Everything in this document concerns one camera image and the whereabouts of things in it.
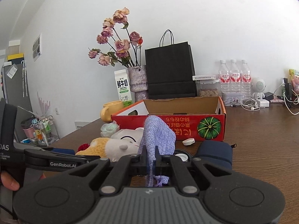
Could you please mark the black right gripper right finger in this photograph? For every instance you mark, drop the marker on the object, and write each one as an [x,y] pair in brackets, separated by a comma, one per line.
[201,191]

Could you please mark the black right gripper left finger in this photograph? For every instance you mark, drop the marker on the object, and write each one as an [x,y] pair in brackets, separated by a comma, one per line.
[96,192]

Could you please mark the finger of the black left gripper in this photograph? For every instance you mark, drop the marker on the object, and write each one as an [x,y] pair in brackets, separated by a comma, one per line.
[61,150]
[53,161]

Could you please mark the navy blue zip pouch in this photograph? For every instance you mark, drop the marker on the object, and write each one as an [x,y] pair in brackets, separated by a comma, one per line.
[219,153]

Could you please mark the yellow white plush toy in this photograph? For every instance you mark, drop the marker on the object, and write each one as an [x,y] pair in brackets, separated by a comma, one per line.
[123,142]

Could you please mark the purple knitted cloth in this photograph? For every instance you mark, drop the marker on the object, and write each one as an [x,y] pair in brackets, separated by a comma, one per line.
[156,134]

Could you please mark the person's left hand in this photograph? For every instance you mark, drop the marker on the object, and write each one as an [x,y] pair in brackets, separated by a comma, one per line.
[9,182]

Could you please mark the red fabric flower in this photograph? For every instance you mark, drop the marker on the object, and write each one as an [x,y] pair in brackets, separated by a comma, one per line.
[83,147]

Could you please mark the storage trolley with items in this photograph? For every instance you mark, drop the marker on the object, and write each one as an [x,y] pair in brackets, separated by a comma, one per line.
[41,131]

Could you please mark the pale green fake flower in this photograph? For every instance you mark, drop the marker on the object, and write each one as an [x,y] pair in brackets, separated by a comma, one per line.
[108,129]

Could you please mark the yellow ceramic mug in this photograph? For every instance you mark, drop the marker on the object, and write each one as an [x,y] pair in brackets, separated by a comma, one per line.
[109,109]

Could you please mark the white cap near box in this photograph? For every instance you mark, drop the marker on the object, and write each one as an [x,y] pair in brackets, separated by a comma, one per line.
[188,142]

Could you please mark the orange cardboard pumpkin box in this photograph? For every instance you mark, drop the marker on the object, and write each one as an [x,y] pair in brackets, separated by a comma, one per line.
[201,118]

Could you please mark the white green milk carton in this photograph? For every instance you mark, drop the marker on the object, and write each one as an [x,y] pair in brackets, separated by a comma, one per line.
[123,87]

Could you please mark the white printed tin box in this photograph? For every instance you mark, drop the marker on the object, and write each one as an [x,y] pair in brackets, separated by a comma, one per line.
[232,98]

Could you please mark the white charger adapter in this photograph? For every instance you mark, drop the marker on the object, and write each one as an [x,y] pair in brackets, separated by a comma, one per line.
[263,103]

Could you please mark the purple textured vase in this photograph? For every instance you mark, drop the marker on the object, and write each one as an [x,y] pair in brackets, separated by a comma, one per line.
[138,82]

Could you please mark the clear jar of seeds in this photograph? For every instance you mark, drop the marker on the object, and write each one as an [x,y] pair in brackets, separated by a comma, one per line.
[208,90]

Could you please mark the small white robot speaker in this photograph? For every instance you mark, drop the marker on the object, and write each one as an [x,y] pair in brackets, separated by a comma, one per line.
[258,86]

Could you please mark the dried pink rose bouquet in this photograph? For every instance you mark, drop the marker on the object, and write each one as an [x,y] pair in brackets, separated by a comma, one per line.
[125,47]

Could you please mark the black small bottle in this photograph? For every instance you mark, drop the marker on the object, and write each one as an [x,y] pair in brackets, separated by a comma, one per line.
[287,89]

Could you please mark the water bottle middle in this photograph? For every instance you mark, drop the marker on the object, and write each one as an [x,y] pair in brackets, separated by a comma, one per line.
[235,77]

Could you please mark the water bottle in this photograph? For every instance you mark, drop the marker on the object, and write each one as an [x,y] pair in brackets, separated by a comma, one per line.
[245,79]
[224,76]
[235,77]

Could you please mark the water bottle right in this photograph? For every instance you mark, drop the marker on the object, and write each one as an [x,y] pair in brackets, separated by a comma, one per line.
[245,79]

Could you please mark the water bottle left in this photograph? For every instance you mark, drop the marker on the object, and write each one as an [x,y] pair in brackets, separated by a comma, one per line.
[224,76]

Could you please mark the flat white box on jar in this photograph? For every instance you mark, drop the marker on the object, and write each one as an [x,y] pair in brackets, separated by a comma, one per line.
[204,77]

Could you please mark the black paper shopping bag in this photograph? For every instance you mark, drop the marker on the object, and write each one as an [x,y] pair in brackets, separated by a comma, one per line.
[170,69]

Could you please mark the yellow pink snack bag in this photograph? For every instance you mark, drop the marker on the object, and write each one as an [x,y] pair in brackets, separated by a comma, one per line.
[294,76]

